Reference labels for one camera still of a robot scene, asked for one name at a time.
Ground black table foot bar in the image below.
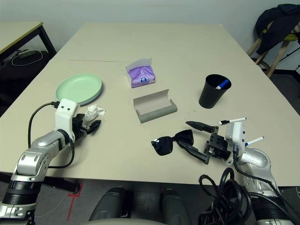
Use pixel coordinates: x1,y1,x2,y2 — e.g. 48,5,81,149
42,177,80,194

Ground white tissue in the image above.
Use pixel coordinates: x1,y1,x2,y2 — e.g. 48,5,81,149
84,105,106,122

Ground light green plate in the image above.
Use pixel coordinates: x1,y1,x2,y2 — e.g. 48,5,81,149
55,73,103,104

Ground grey robot left leg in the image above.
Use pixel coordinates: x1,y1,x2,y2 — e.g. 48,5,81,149
90,187,132,222

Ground grey glasses case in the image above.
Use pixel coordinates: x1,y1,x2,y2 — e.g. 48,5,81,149
133,88,178,124

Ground grey power strip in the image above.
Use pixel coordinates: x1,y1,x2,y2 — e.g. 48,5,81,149
17,49,36,58

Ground grey robot right leg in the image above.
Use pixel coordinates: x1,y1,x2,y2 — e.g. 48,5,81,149
159,188,192,225

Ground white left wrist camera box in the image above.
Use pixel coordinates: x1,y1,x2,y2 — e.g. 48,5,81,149
55,98,80,141

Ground wooden stool yellow-green seat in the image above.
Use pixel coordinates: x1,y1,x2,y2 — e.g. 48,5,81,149
247,28,297,78

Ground beige side table black frame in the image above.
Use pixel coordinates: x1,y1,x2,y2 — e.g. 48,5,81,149
0,22,57,61

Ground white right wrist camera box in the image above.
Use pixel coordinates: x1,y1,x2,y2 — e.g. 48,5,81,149
225,121,249,162

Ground white pen blue cap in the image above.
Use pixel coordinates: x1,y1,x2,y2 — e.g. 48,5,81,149
245,136,265,146

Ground grey robot torso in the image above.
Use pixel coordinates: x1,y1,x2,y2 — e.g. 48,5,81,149
86,219,169,225

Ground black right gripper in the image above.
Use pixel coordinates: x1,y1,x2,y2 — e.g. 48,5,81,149
180,121,232,165

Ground purple tissue pack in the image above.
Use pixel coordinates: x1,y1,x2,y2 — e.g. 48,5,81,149
125,57,157,89

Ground white coiled cable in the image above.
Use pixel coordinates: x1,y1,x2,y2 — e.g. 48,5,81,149
11,49,43,66

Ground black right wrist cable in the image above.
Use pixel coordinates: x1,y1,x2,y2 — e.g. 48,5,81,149
232,144,300,225

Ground black tripod stand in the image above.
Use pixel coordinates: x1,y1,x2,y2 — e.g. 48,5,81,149
278,46,300,99

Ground black sunglasses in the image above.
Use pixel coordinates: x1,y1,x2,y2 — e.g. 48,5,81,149
151,129,194,157

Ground light blue plate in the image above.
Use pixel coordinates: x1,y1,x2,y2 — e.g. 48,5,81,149
70,82,104,106

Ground black cable bundle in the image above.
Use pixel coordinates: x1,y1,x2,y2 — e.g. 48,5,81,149
198,167,258,225

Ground black cup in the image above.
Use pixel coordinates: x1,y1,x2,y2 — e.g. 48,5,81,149
198,74,232,109

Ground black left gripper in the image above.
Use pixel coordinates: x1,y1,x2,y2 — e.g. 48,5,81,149
72,114,102,139

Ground grey robot leg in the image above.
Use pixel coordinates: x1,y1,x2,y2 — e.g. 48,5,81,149
90,187,132,222
159,188,192,225

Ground blue marker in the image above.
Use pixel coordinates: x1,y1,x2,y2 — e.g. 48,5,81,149
215,79,230,90

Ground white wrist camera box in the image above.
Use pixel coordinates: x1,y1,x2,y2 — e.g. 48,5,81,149
55,98,80,141
225,121,249,162

